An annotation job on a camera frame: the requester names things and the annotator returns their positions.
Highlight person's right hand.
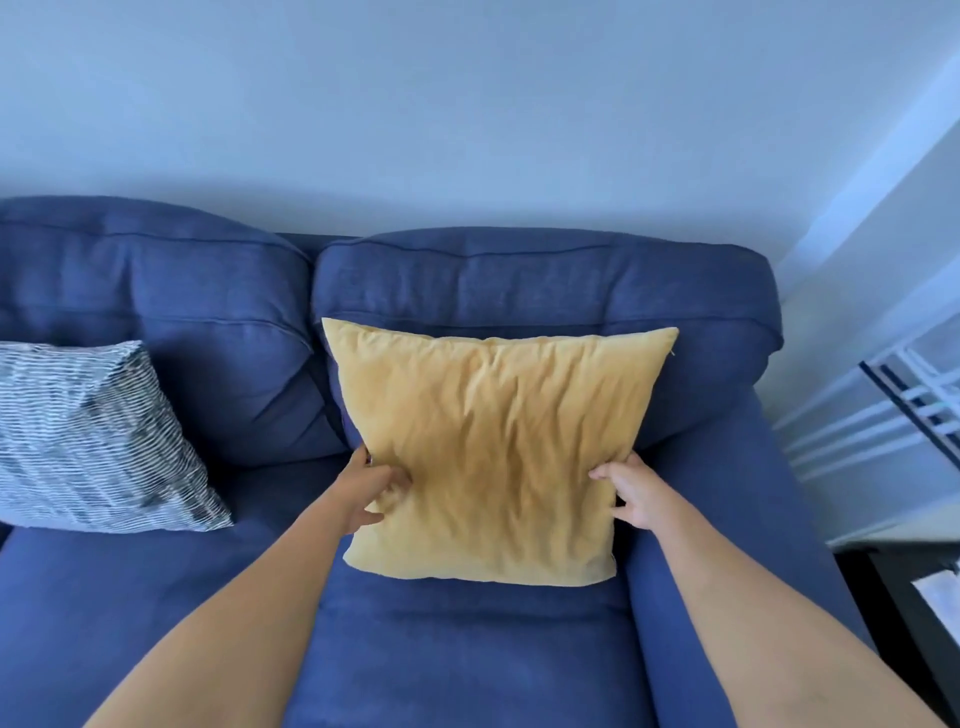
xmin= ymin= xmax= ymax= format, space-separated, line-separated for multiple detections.
xmin=588 ymin=449 xmax=680 ymax=534

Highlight person's left hand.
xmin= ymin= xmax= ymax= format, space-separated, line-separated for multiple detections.
xmin=329 ymin=443 xmax=414 ymax=535

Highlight yellow velvet pillow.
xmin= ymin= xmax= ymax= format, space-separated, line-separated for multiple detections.
xmin=320 ymin=317 xmax=680 ymax=589

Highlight blue fabric sofa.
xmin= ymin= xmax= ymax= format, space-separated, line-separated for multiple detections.
xmin=0 ymin=196 xmax=879 ymax=728

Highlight black white striped pillow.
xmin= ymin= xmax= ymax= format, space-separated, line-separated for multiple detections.
xmin=0 ymin=339 xmax=235 ymax=535

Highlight person's right forearm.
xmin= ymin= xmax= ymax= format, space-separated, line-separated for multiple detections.
xmin=648 ymin=502 xmax=950 ymax=728

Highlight person's left forearm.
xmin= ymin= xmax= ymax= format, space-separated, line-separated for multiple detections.
xmin=82 ymin=494 xmax=358 ymax=728

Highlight black side table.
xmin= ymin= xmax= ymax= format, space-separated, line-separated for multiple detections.
xmin=832 ymin=539 xmax=960 ymax=728

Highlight white papers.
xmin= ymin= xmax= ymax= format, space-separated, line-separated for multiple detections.
xmin=911 ymin=569 xmax=960 ymax=646

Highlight black metal frame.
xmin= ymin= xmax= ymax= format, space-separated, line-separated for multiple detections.
xmin=858 ymin=358 xmax=960 ymax=472

